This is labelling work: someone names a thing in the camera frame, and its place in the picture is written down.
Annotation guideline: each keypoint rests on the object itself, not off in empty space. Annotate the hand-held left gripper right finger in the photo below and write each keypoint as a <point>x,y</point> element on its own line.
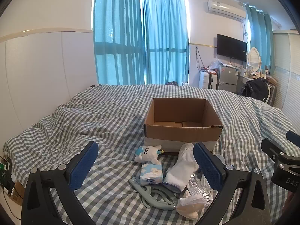
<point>207,166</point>

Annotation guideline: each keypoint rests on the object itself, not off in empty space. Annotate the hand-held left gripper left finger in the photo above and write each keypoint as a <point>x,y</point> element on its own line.
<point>85,166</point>

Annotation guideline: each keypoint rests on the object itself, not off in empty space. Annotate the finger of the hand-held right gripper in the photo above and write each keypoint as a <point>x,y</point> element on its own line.
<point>271,148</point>
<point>294,137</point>

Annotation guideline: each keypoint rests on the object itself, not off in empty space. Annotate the white sock with grey cuff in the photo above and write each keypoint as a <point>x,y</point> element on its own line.
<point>180,168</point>

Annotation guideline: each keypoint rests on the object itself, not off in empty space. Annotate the brown cardboard box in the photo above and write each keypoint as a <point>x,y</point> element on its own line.
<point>182,136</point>

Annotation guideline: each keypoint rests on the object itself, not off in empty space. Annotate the white tissue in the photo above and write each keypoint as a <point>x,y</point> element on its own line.
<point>189,204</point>

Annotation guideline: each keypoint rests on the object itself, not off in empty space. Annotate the light blue tissue pack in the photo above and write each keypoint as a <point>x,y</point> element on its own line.
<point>151,172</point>

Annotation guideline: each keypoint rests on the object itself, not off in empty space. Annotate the white plush toy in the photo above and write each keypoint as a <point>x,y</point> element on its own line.
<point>147,153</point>

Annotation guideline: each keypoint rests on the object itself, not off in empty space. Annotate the grey-blue folding hanger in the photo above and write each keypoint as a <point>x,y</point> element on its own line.
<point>150,200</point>

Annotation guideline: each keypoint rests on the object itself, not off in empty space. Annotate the person's right forearm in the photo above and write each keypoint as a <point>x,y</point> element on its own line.
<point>294,201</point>

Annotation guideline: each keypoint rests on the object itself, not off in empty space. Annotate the clear plastic packaging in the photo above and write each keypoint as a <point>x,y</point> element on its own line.
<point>196,185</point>

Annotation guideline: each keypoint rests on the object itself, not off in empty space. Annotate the checkered bed sheet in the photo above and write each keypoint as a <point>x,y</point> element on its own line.
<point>93,121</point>

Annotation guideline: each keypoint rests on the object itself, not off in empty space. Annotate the white wardrobe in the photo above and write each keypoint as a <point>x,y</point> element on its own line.
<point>288,75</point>

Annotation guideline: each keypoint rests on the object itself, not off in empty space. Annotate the black backpack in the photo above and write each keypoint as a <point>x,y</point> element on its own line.
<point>255,88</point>

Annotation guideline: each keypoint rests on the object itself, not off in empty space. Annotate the small cardboard box on floor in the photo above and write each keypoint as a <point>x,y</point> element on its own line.
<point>17,191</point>

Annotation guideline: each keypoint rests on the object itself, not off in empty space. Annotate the white dressing table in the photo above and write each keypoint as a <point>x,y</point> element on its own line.
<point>243,79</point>

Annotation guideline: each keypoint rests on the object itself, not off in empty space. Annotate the silver mini fridge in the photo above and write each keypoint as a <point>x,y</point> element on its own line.
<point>226,77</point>

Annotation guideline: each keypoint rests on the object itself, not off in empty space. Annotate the white cabinet with dark stripe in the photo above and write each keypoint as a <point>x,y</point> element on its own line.
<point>213,80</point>

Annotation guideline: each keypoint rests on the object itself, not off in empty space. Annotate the white floor appliance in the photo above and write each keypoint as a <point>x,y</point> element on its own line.
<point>203,79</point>

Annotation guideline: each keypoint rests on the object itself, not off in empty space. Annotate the dark patterned bag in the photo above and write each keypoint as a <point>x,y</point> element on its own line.
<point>171,83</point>

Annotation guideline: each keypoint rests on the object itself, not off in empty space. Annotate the white oval mirror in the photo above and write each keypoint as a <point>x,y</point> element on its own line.
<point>254,56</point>

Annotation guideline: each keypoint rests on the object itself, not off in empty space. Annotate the plastic bag on fridge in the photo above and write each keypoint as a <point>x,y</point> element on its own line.
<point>215,65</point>

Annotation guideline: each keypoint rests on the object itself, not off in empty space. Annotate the narrow blue curtain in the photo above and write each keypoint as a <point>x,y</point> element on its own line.
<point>260,32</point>

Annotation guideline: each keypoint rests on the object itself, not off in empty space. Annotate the wide blue curtain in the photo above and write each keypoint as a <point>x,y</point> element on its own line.
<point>117,39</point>

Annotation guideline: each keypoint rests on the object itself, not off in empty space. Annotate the white air conditioner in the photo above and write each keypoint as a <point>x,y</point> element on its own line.
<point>225,9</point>

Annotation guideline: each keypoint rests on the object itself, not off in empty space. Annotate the black wall television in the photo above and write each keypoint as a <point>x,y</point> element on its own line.
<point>230,46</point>

